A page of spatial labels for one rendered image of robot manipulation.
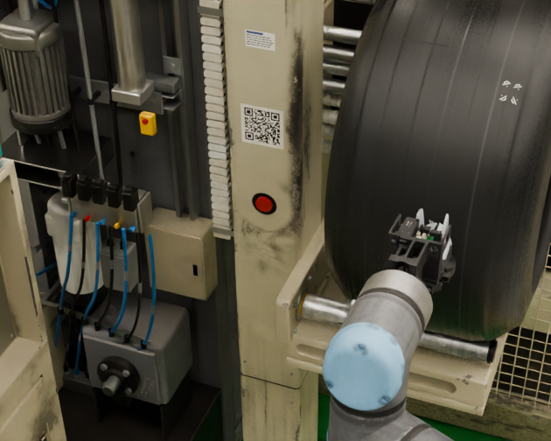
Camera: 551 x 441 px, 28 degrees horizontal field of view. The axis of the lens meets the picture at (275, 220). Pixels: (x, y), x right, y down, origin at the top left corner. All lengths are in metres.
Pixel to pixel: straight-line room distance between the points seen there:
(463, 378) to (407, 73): 0.58
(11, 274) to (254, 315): 0.50
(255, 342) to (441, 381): 0.40
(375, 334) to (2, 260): 0.79
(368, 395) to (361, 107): 0.48
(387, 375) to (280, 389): 0.99
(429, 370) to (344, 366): 0.66
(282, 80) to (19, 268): 0.52
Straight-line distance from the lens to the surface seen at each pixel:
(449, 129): 1.53
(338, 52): 2.18
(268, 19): 1.72
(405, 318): 1.28
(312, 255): 1.98
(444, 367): 1.90
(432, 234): 1.43
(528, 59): 1.57
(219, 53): 1.80
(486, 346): 1.87
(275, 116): 1.80
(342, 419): 1.31
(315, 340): 1.93
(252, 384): 2.23
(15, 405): 1.90
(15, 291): 1.87
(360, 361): 1.23
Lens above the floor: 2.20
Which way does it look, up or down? 37 degrees down
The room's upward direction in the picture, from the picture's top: 1 degrees counter-clockwise
